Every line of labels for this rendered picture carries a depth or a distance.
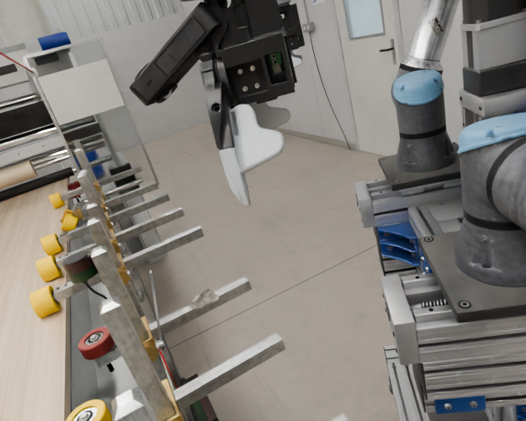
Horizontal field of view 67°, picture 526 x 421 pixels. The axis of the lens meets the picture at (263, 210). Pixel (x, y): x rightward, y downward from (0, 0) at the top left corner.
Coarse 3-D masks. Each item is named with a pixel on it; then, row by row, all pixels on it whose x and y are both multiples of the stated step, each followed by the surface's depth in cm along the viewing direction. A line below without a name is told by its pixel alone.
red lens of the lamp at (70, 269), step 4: (88, 252) 88; (88, 256) 87; (84, 260) 86; (88, 260) 86; (92, 260) 88; (72, 264) 84; (76, 264) 85; (80, 264) 85; (84, 264) 86; (88, 264) 86; (64, 268) 85; (68, 268) 85; (72, 268) 85; (76, 268) 85; (80, 268) 85; (84, 268) 86; (68, 272) 85; (72, 272) 85; (76, 272) 85
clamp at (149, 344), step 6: (144, 318) 106; (144, 324) 103; (150, 336) 98; (144, 342) 96; (150, 342) 97; (144, 348) 96; (150, 348) 96; (156, 348) 96; (150, 354) 96; (156, 354) 97
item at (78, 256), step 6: (78, 252) 89; (84, 252) 88; (66, 258) 88; (72, 258) 87; (78, 258) 86; (66, 264) 85; (84, 270) 86; (84, 282) 89; (90, 288) 90; (102, 294) 91
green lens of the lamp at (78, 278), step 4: (92, 268) 87; (96, 268) 89; (80, 272) 86; (84, 272) 86; (88, 272) 86; (92, 272) 87; (96, 272) 88; (68, 276) 86; (72, 276) 86; (76, 276) 85; (80, 276) 86; (84, 276) 86; (88, 276) 86; (92, 276) 87; (72, 280) 86; (76, 280) 86; (80, 280) 86; (84, 280) 86
